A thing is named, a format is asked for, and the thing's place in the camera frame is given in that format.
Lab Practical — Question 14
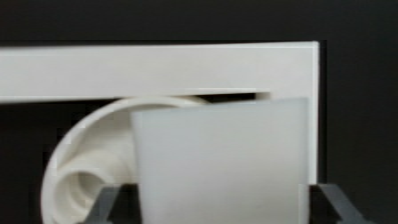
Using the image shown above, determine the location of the white fence wall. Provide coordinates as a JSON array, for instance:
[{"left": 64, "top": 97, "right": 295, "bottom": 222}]
[{"left": 0, "top": 41, "right": 320, "bottom": 183}]

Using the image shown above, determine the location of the white stool leg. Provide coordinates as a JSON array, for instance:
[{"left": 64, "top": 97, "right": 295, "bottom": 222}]
[{"left": 131, "top": 99, "right": 309, "bottom": 224}]

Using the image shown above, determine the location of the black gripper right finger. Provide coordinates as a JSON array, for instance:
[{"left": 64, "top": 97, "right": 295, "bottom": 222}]
[{"left": 309, "top": 184, "right": 371, "bottom": 224}]

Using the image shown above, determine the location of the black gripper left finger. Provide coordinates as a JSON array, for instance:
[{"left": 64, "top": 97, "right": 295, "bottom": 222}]
[{"left": 76, "top": 184, "right": 140, "bottom": 224}]

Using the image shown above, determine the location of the white round stool seat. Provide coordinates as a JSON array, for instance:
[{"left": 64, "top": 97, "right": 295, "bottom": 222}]
[{"left": 41, "top": 96, "right": 206, "bottom": 224}]

